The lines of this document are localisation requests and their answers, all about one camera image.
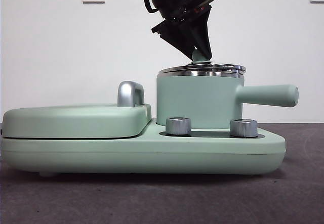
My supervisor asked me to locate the black control panel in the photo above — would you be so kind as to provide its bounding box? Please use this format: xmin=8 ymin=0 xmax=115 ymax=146
xmin=158 ymin=130 xmax=265 ymax=139

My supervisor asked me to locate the silver griddle cover handle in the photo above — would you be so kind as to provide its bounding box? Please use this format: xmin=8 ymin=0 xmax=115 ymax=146
xmin=116 ymin=81 xmax=145 ymax=108

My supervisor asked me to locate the glass lid with green knob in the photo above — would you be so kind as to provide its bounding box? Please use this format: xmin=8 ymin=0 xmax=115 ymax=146
xmin=159 ymin=50 xmax=247 ymax=77

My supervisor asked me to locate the mint green cooker base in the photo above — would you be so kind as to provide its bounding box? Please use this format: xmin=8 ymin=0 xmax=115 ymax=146
xmin=0 ymin=119 xmax=287 ymax=178

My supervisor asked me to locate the silver control knob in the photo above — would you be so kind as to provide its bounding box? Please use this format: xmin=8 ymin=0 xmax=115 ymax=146
xmin=229 ymin=118 xmax=257 ymax=137
xmin=165 ymin=117 xmax=192 ymax=136

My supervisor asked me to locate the mint green hinged griddle cover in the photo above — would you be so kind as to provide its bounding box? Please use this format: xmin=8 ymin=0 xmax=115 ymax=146
xmin=2 ymin=104 xmax=152 ymax=140

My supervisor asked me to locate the mint green pot with handle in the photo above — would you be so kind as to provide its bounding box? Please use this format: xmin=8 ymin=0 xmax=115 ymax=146
xmin=156 ymin=71 xmax=300 ymax=130

